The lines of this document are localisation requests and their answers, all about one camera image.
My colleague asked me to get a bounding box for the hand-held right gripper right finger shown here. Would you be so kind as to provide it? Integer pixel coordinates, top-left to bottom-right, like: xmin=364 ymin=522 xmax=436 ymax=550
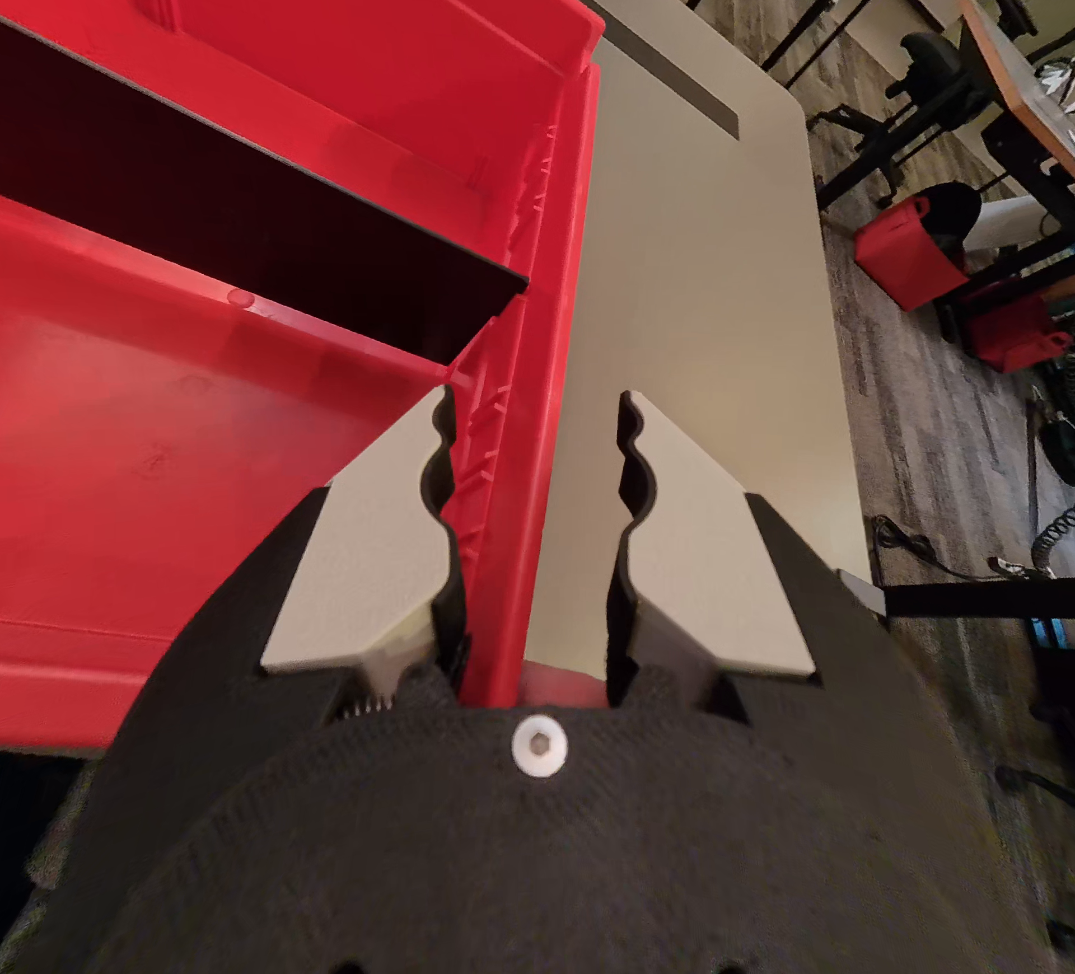
xmin=606 ymin=390 xmax=818 ymax=706

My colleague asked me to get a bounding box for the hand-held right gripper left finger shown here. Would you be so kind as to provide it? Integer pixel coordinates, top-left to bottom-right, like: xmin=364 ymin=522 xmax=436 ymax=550
xmin=260 ymin=385 xmax=468 ymax=691

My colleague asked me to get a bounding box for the black divider of red bin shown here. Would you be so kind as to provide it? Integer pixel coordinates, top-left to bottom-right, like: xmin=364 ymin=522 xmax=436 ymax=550
xmin=0 ymin=17 xmax=531 ymax=367

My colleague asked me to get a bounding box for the red bag with black flap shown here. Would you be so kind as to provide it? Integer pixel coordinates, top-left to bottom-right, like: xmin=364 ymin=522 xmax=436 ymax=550
xmin=853 ymin=183 xmax=984 ymax=313

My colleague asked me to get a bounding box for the red floor bag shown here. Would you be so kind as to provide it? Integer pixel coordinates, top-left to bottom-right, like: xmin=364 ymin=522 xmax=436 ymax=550
xmin=960 ymin=287 xmax=1066 ymax=376

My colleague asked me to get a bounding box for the red plastic bin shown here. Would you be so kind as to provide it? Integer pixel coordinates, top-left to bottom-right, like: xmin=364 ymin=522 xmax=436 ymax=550
xmin=0 ymin=0 xmax=606 ymax=750

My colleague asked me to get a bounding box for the black office chair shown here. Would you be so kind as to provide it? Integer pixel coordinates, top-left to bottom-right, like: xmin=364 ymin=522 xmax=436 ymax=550
xmin=808 ymin=29 xmax=994 ymax=209

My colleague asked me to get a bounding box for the wooden desk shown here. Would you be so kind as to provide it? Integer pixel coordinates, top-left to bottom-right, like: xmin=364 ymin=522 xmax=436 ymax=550
xmin=957 ymin=0 xmax=1075 ymax=179

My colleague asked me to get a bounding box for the black floor cable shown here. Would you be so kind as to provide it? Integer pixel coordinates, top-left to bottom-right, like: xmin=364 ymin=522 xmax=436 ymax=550
xmin=872 ymin=514 xmax=996 ymax=582

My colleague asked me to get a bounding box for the black coiled cable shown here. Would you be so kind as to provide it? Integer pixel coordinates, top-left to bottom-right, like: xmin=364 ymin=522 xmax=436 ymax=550
xmin=1029 ymin=502 xmax=1075 ymax=574

